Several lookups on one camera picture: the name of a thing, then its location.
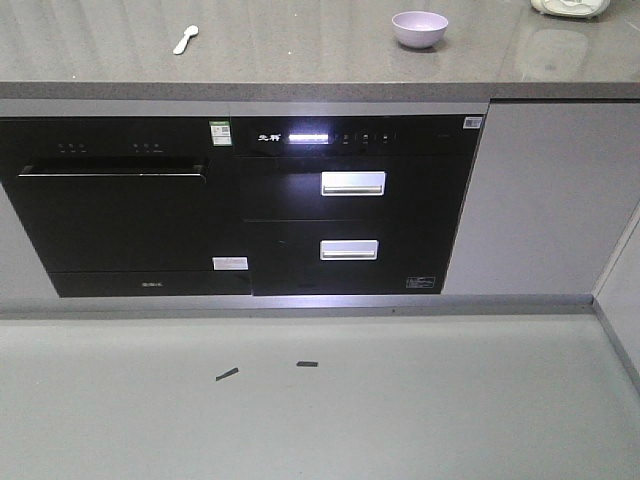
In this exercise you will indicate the lilac plastic bowl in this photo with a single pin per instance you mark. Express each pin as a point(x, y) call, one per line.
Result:
point(419, 29)

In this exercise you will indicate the mint green plastic spoon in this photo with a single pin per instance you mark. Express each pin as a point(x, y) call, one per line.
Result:
point(189, 32)

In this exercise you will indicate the black disinfection cabinet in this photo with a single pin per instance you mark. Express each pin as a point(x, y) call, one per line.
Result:
point(427, 160)

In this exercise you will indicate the black built-in dishwasher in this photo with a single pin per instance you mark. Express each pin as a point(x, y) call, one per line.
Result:
point(127, 206)

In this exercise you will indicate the white side cabinet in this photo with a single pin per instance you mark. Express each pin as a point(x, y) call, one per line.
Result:
point(616, 297)

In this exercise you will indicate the white blender appliance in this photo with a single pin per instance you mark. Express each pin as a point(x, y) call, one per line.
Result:
point(584, 9)

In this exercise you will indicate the lower silver drawer handle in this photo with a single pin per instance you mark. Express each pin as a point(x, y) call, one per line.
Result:
point(348, 250)

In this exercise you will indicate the silver drawer handle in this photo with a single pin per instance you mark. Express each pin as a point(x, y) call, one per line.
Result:
point(348, 250)
point(353, 183)

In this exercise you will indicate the upper silver drawer handle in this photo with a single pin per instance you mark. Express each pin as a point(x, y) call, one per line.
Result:
point(353, 183)

